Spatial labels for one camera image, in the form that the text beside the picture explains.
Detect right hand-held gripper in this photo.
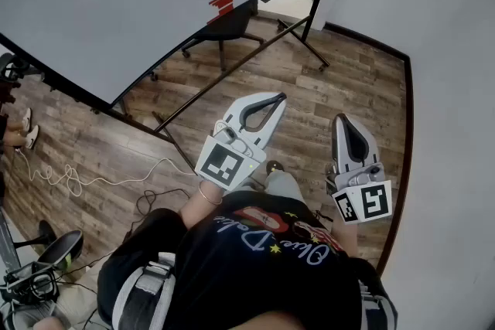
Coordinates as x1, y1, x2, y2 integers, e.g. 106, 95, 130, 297
326, 112, 394, 225

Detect black wheeled chair base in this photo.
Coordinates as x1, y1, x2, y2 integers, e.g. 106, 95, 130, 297
0, 51, 44, 106

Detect person's right forearm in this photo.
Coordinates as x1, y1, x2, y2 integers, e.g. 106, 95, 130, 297
331, 220, 361, 260

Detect grey trousers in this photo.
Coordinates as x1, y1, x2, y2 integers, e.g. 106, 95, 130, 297
236, 168, 307, 202

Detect red tape piece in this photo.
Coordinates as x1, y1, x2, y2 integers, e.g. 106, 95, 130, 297
206, 0, 241, 26

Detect grey harness strap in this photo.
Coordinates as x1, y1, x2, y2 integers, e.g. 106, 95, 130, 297
357, 280, 392, 330
111, 253, 178, 330

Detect thin gold bracelet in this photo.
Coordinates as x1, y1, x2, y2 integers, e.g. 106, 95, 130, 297
198, 181, 224, 206

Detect black printed t-shirt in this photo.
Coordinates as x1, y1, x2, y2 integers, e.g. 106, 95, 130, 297
96, 191, 399, 330

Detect grey right harness strap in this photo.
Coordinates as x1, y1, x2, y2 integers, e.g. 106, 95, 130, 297
357, 280, 392, 330

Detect black seat with neon stripes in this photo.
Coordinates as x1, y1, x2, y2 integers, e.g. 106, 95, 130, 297
37, 219, 85, 272

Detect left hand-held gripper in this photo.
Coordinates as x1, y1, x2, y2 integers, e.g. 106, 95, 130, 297
194, 91, 288, 193

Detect long white cable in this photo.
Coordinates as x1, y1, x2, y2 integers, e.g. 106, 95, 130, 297
14, 148, 199, 199

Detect black office chair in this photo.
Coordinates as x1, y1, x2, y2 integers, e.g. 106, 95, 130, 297
148, 0, 268, 83

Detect person's left forearm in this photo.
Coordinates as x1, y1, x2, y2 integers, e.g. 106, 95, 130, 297
179, 179, 226, 231

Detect grey left harness strap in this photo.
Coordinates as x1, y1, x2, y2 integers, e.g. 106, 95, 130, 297
111, 253, 178, 330

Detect thin black cable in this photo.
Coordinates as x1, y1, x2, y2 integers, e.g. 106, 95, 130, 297
312, 207, 334, 224

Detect black device with cables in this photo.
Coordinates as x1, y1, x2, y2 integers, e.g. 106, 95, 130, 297
0, 261, 62, 307

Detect black floor cable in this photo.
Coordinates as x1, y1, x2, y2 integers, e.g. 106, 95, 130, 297
122, 187, 191, 244

